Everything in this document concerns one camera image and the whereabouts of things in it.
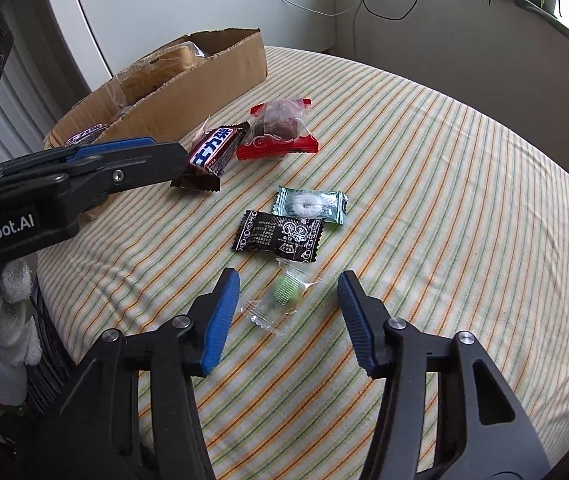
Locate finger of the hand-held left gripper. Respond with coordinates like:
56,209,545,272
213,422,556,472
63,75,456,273
67,142,190,211
0,137,158,186

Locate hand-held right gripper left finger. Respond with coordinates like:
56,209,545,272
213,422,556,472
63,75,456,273
47,268,241,480

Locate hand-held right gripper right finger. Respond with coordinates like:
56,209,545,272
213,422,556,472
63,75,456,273
337,270,553,480

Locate brown chocolate bar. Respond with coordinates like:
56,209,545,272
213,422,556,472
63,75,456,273
170,122,251,193
64,122,110,147

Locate green candy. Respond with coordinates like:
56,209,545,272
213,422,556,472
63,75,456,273
242,257,325,336

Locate clear-wrapped cake pack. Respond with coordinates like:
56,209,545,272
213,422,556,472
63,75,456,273
114,42,205,106

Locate brown cardboard box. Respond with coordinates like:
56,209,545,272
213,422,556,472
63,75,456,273
44,28,268,221

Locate white ribbed panel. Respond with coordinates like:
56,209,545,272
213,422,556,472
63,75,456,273
0,50,95,161

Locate black candy packet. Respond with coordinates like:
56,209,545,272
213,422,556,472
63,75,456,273
231,209,326,263

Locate teal mint candy packet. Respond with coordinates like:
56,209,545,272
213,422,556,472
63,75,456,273
270,186,350,226

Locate red-edged plum packet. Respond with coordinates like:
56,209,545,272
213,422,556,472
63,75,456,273
236,98,319,161

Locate striped tablecloth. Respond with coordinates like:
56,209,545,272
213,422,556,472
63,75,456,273
34,46,569,480

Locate white appliance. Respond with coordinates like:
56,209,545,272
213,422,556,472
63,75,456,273
39,0,338,91

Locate grey window sill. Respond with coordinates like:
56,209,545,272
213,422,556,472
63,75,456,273
342,0,569,61

